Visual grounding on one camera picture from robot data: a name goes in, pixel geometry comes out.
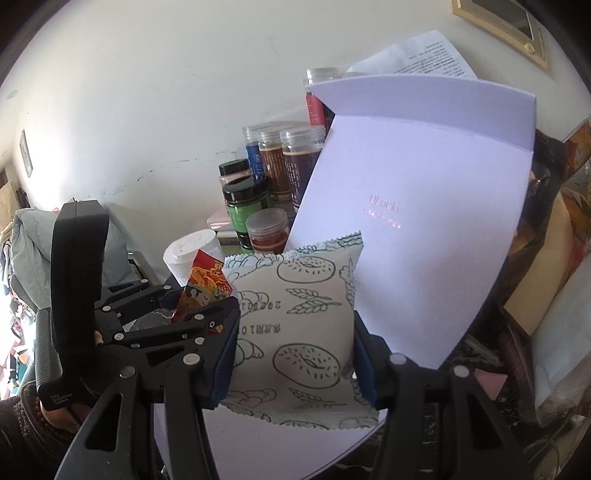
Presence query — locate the small red candy packet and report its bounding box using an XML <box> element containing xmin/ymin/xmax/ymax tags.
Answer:
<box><xmin>171</xmin><ymin>250</ymin><xmax>232</xmax><ymax>323</ymax></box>

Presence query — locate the white bread packet doughnut print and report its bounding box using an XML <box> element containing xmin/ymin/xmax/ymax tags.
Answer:
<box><xmin>223</xmin><ymin>232</ymin><xmax>379</xmax><ymax>430</ymax></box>

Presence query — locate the left hand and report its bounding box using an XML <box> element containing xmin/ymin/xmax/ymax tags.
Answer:
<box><xmin>35</xmin><ymin>331</ymin><xmax>103</xmax><ymax>432</ymax></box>

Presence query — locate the white paper towel roll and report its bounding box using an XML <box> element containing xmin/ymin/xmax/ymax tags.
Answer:
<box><xmin>163</xmin><ymin>229</ymin><xmax>224</xmax><ymax>287</ymax></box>

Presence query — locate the pink sticky note pad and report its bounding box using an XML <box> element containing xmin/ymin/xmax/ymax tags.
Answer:
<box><xmin>474</xmin><ymin>369</ymin><xmax>508</xmax><ymax>401</ymax></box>

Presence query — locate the light blue down jacket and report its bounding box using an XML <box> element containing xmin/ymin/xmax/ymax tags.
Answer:
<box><xmin>11</xmin><ymin>200</ymin><xmax>138</xmax><ymax>288</ymax></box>

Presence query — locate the orange peel plastic jar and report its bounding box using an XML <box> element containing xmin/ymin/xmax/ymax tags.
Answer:
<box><xmin>245</xmin><ymin>208</ymin><xmax>290</xmax><ymax>254</ymax></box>

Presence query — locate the green label black-lid jar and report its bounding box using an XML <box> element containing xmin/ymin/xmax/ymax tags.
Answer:
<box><xmin>222</xmin><ymin>176</ymin><xmax>270</xmax><ymax>251</ymax></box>

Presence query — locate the blue label plastic jar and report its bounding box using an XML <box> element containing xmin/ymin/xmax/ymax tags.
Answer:
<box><xmin>242</xmin><ymin>124</ymin><xmax>266</xmax><ymax>179</ymax></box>

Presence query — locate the brown label plastic jar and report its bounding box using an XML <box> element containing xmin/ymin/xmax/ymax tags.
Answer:
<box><xmin>257</xmin><ymin>123</ymin><xmax>291</xmax><ymax>203</ymax></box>

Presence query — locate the dark label plastic jar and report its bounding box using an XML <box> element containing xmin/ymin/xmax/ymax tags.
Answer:
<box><xmin>280</xmin><ymin>125</ymin><xmax>325</xmax><ymax>211</ymax></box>

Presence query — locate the red top plastic jar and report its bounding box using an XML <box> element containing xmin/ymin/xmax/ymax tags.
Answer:
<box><xmin>304</xmin><ymin>67</ymin><xmax>345</xmax><ymax>131</ymax></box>

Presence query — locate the white open gift box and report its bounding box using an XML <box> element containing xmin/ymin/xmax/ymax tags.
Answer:
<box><xmin>151</xmin><ymin>73</ymin><xmax>538</xmax><ymax>480</ymax></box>

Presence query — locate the printed paper sheet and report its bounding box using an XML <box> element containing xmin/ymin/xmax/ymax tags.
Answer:
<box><xmin>348</xmin><ymin>30</ymin><xmax>478</xmax><ymax>79</ymax></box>

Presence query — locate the gold picture frame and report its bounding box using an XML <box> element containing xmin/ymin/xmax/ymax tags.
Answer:
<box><xmin>450</xmin><ymin>0</ymin><xmax>548</xmax><ymax>69</ymax></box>

